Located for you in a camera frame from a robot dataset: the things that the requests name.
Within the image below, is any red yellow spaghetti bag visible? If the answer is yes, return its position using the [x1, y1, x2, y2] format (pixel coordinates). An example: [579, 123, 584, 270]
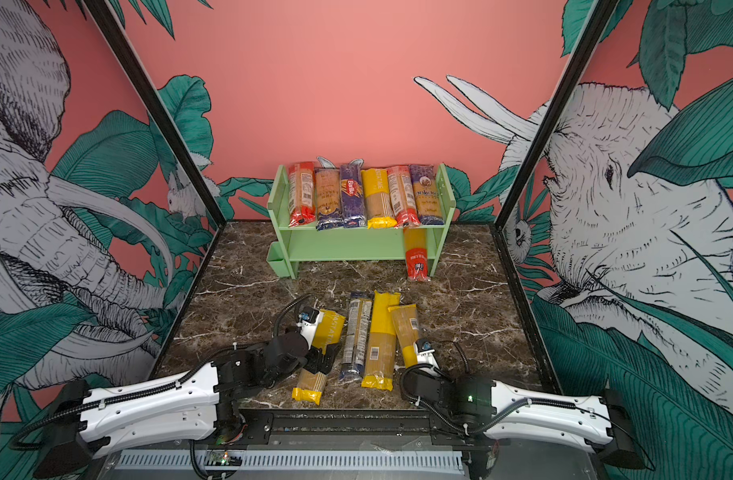
[404, 228, 430, 281]

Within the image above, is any red white-label spaghetti bag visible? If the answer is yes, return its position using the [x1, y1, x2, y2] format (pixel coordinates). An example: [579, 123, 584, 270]
[288, 162, 316, 227]

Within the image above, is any blue yellow spaghetti bag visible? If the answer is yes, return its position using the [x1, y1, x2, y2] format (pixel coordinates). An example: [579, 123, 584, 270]
[314, 157, 344, 231]

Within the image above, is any yellow Pastatime spaghetti bag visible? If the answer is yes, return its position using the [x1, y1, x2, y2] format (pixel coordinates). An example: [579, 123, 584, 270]
[362, 168, 397, 229]

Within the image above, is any blue Barilla spaghetti bag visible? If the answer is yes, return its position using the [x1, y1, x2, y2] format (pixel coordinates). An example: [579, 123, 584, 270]
[340, 159, 367, 228]

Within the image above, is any red spaghetti bag white label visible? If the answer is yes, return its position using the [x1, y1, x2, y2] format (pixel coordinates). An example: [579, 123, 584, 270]
[388, 166, 421, 227]

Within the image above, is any Ankara spaghetti bag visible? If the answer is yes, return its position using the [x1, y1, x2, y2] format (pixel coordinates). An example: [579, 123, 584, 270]
[410, 165, 444, 225]

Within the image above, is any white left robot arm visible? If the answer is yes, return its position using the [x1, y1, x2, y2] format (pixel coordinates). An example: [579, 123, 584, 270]
[8, 331, 340, 479]

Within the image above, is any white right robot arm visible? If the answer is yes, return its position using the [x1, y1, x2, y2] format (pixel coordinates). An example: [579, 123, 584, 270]
[400, 363, 655, 470]

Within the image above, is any green metal shelf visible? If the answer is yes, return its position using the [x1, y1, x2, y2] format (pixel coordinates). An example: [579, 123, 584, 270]
[266, 164, 457, 278]

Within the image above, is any clear blue spaghetti bag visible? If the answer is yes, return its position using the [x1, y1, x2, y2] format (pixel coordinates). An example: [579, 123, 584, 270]
[338, 292, 373, 383]

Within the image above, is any white vented strip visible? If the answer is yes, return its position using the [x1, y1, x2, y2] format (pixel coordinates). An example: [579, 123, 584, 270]
[116, 449, 467, 475]

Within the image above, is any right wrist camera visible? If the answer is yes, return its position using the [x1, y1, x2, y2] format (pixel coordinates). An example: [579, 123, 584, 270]
[415, 338, 439, 368]

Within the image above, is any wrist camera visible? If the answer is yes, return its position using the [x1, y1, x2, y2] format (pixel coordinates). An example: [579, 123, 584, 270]
[415, 338, 439, 368]
[298, 306, 324, 347]

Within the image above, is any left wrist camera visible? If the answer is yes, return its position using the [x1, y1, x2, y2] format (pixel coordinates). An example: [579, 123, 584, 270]
[298, 306, 324, 347]

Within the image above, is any black enclosure frame post left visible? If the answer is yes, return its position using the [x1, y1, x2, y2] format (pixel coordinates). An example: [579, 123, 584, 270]
[82, 1, 226, 371]

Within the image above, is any black enclosure frame post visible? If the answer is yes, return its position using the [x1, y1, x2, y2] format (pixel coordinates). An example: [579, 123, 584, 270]
[495, 0, 618, 233]
[82, 1, 226, 371]

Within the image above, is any black enclosure frame post right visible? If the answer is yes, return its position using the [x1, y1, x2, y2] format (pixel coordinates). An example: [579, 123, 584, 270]
[495, 0, 618, 233]

